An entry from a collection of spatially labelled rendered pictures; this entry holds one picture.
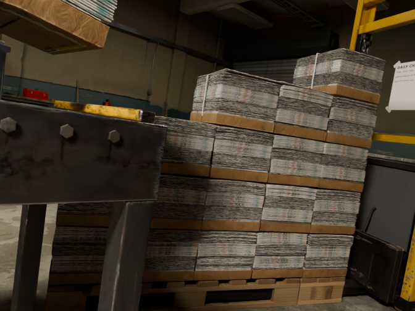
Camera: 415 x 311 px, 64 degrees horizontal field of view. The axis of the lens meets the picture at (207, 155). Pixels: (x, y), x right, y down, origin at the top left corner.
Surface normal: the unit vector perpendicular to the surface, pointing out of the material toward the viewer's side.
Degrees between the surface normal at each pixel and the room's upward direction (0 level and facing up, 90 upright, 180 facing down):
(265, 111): 90
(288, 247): 90
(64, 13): 92
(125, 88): 90
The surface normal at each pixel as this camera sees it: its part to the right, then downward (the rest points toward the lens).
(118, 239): -0.73, -0.06
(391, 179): -0.92, -0.11
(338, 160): 0.37, 0.12
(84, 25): 0.66, 0.19
